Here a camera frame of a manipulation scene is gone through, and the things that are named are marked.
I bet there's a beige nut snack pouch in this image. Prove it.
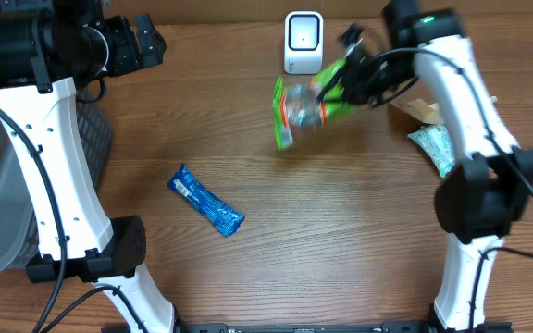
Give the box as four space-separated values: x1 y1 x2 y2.
388 98 484 128

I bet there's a green snack pouch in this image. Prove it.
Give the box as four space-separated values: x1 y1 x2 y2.
272 59 353 150

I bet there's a blue snack bar wrapper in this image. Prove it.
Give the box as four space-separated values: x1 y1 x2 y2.
167 164 245 237

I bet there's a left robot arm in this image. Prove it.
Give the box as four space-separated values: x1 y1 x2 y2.
0 1 178 332

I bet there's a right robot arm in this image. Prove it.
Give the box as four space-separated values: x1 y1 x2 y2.
334 1 533 332

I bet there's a grey plastic basket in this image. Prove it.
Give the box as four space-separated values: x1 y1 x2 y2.
0 78 113 272

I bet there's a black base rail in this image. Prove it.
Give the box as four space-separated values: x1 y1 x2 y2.
101 321 514 333

